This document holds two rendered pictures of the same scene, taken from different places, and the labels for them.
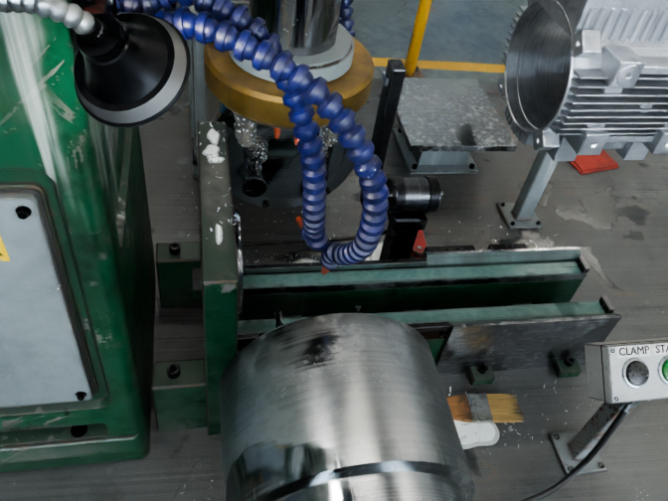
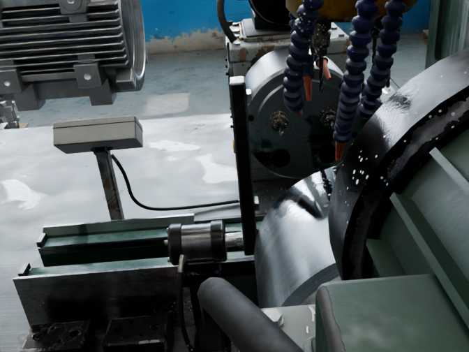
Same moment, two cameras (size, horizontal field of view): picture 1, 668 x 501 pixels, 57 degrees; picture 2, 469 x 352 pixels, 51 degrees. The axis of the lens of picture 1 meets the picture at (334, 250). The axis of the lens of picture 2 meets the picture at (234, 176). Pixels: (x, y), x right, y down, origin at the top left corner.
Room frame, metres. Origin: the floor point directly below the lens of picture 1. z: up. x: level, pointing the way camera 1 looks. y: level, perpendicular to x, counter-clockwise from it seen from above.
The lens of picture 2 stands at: (1.33, 0.13, 1.42)
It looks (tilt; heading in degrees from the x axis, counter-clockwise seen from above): 27 degrees down; 198
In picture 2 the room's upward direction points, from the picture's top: 5 degrees counter-clockwise
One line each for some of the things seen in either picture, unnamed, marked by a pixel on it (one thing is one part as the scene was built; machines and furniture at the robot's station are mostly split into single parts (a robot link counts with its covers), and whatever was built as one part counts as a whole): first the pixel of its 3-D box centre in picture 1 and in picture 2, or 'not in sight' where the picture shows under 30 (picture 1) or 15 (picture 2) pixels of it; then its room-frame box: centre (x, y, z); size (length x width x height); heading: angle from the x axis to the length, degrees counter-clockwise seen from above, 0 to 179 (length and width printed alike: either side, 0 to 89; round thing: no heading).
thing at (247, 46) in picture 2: not in sight; (283, 92); (0.04, -0.13, 0.99); 0.35 x 0.31 x 0.37; 17
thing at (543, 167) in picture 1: (555, 137); not in sight; (1.05, -0.38, 1.01); 0.08 x 0.08 x 0.42; 17
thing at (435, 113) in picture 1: (439, 131); not in sight; (1.24, -0.19, 0.86); 0.27 x 0.24 x 0.12; 17
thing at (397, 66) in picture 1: (381, 140); (243, 172); (0.78, -0.04, 1.12); 0.04 x 0.03 x 0.26; 107
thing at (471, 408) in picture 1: (460, 408); not in sight; (0.55, -0.25, 0.80); 0.21 x 0.05 x 0.01; 102
